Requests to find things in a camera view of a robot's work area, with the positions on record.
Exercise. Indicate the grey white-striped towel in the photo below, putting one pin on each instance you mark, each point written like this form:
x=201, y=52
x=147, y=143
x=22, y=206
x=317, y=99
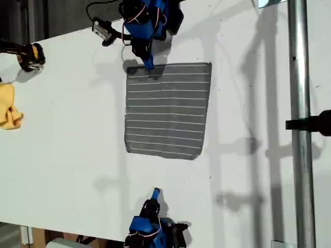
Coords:
x=168, y=111

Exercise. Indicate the yellow cloth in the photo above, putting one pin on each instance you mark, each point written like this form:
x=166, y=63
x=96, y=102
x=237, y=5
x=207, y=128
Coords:
x=6, y=103

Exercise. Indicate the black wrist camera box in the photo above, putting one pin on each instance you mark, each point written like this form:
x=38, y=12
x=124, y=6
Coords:
x=181, y=239
x=99, y=28

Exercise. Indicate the white table leg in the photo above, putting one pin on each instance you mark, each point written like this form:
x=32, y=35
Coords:
x=26, y=235

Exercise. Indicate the steel post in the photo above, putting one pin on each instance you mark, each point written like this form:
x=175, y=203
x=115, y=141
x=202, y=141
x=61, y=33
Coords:
x=300, y=77

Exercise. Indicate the short black camera stalk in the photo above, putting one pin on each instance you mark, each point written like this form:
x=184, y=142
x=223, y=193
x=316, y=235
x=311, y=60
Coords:
x=111, y=37
x=179, y=226

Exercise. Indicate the black and yellow clamp tool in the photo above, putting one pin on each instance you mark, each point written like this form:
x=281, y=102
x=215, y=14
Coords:
x=28, y=55

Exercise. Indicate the white box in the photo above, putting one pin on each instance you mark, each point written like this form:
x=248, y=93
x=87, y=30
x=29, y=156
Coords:
x=62, y=243

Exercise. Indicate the brown cardboard box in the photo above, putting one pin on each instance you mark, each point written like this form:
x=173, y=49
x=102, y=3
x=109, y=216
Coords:
x=38, y=236

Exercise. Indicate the black post clamp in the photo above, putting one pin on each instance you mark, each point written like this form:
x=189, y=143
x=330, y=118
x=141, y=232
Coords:
x=310, y=124

